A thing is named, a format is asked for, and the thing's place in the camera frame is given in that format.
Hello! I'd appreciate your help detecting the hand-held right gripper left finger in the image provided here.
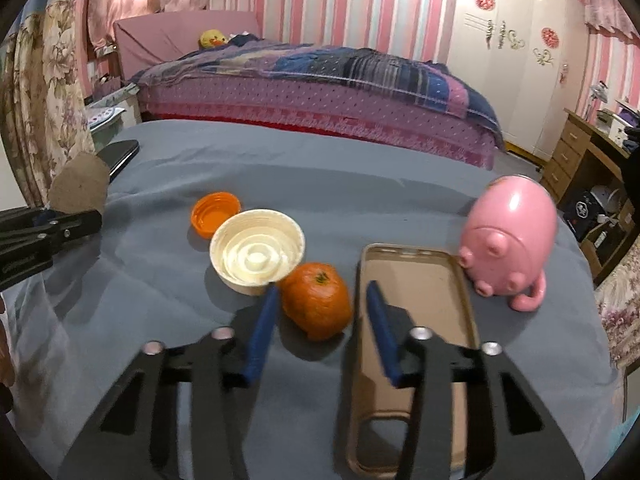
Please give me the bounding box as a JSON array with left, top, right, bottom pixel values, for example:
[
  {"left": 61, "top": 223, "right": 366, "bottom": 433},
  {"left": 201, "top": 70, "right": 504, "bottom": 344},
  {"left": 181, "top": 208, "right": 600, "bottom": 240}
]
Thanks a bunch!
[{"left": 57, "top": 285, "right": 280, "bottom": 480}]

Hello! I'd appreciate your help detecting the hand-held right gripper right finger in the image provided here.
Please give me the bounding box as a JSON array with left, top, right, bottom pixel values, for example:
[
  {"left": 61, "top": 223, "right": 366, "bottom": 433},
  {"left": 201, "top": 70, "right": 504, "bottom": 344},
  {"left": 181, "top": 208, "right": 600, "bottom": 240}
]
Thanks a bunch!
[{"left": 365, "top": 281, "right": 586, "bottom": 480}]

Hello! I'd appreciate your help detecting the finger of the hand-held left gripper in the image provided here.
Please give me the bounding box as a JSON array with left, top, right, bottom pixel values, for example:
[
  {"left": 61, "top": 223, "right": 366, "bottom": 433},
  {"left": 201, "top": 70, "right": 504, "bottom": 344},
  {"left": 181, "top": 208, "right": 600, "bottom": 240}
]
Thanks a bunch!
[{"left": 0, "top": 207, "right": 103, "bottom": 261}]

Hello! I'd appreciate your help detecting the tangerine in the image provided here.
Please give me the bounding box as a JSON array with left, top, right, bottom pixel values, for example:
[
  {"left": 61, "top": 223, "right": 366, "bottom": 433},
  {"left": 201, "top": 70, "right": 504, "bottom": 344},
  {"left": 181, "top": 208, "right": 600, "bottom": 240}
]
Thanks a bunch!
[{"left": 278, "top": 262, "right": 354, "bottom": 342}]

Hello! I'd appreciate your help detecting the beige phone case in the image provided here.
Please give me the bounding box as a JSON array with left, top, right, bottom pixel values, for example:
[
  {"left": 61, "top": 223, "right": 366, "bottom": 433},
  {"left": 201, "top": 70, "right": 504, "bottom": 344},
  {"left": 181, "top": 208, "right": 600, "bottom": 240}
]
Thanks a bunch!
[{"left": 345, "top": 243, "right": 482, "bottom": 479}]

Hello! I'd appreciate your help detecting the black smartphone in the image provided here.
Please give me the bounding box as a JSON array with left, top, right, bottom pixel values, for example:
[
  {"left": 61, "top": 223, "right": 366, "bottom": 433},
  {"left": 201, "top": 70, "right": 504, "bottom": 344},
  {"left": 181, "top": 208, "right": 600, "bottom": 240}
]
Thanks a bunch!
[{"left": 95, "top": 139, "right": 140, "bottom": 184}]

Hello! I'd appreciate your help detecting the white round plastic lid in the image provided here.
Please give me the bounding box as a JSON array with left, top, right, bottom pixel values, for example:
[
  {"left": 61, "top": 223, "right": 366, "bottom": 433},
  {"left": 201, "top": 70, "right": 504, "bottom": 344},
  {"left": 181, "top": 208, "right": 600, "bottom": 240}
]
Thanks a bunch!
[{"left": 209, "top": 208, "right": 306, "bottom": 297}]

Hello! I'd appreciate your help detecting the grey table cover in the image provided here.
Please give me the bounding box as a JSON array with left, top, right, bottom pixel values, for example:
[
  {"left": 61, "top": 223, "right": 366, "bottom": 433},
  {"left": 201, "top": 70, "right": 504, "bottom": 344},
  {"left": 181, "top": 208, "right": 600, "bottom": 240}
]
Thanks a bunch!
[{"left": 0, "top": 120, "right": 626, "bottom": 480}]

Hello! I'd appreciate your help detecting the floral beige curtain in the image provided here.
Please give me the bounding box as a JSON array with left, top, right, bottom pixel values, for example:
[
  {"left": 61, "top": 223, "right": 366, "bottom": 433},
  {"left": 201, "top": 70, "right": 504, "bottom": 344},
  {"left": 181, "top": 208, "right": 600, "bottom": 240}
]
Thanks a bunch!
[
  {"left": 594, "top": 249, "right": 640, "bottom": 377},
  {"left": 0, "top": 0, "right": 97, "bottom": 209}
]

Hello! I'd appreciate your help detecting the orange bottle cap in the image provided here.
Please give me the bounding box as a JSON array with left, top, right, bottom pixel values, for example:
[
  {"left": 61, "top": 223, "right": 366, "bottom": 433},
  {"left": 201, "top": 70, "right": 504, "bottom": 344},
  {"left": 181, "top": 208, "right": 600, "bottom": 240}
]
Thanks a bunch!
[{"left": 190, "top": 192, "right": 242, "bottom": 239}]

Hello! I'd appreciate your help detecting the pink pig-shaped cup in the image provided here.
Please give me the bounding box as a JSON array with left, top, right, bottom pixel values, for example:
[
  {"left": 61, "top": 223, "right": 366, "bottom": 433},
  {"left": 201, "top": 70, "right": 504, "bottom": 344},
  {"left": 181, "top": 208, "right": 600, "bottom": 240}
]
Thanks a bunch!
[{"left": 459, "top": 175, "right": 559, "bottom": 313}]

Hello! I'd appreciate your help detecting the pink headboard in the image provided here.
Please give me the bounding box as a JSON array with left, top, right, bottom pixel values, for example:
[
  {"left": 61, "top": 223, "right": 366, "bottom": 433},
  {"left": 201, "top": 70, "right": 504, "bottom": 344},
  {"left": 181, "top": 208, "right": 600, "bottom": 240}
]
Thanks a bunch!
[{"left": 113, "top": 10, "right": 262, "bottom": 84}]

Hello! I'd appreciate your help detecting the yellow duck plush toy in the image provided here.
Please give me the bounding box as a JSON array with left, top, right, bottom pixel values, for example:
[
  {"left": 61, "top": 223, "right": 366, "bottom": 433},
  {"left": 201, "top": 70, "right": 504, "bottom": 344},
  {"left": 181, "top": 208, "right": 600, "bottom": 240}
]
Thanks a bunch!
[{"left": 199, "top": 29, "right": 230, "bottom": 50}]

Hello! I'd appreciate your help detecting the purple bed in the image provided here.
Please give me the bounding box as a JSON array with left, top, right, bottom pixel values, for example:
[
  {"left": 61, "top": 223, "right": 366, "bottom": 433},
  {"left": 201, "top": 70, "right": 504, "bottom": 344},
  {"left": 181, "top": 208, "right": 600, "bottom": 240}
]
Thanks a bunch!
[{"left": 131, "top": 40, "right": 507, "bottom": 171}]

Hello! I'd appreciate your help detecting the wooden desk with drawers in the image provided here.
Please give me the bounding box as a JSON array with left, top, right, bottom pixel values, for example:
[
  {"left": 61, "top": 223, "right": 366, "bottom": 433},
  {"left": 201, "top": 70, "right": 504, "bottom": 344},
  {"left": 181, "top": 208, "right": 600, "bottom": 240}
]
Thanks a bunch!
[{"left": 540, "top": 108, "right": 640, "bottom": 282}]

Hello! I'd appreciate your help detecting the plaid purple blue blanket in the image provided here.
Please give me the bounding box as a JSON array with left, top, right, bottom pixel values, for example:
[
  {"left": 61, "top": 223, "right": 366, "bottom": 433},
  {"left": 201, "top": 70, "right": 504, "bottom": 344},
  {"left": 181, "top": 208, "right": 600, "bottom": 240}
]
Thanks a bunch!
[{"left": 132, "top": 40, "right": 502, "bottom": 133}]

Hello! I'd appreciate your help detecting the white wardrobe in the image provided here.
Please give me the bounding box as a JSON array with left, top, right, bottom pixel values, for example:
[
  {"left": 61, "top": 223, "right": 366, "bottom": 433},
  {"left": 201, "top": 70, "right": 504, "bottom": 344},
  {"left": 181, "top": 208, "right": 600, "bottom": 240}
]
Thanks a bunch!
[{"left": 444, "top": 0, "right": 592, "bottom": 162}]

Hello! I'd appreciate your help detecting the desk lamp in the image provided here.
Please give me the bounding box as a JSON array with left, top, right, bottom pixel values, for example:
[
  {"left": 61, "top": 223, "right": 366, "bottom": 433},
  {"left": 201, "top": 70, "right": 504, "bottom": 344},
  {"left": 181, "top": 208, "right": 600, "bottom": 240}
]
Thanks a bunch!
[{"left": 589, "top": 82, "right": 609, "bottom": 124}]

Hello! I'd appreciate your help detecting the pink frilled curtain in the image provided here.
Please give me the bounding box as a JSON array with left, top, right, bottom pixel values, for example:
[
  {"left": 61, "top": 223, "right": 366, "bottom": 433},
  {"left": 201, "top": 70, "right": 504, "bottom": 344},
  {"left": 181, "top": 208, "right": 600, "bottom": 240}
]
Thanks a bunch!
[{"left": 581, "top": 0, "right": 640, "bottom": 48}]

